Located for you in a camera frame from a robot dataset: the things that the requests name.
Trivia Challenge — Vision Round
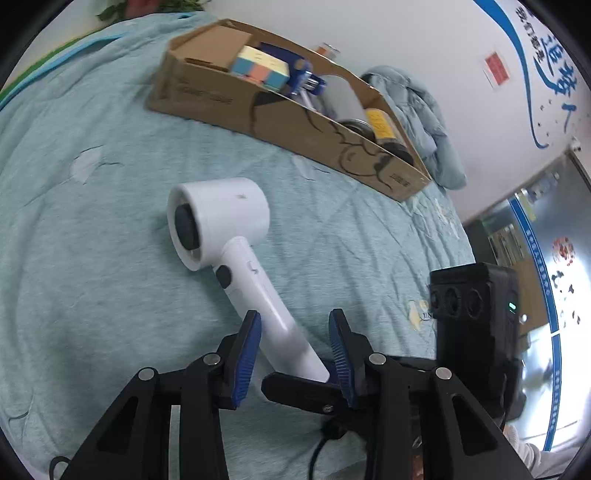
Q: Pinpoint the white hair dryer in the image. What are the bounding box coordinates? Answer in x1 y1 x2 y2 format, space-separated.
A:
167 177 329 383

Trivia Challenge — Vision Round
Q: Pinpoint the blue stapler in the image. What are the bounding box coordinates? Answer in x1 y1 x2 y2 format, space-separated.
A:
259 42 327 113

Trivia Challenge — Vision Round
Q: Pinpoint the pastel rubik's cube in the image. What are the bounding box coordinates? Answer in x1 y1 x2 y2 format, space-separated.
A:
229 45 290 91

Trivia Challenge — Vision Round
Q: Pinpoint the light blue puffer jacket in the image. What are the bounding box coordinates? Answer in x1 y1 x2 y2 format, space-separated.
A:
362 65 467 190

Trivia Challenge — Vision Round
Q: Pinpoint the light green quilted blanket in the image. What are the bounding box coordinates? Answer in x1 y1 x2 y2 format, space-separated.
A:
1 13 474 479

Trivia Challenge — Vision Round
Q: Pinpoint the cardboard tray box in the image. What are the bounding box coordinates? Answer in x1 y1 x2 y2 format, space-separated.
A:
147 19 432 202

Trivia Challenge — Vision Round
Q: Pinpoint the glass jar orange label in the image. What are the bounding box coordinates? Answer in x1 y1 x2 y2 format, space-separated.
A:
315 42 339 61

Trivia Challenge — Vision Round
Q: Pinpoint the potted green plant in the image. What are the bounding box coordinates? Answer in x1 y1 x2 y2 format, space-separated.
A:
96 0 207 22

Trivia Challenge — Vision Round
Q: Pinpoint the red wall notice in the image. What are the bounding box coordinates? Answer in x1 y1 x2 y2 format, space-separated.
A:
482 51 511 90

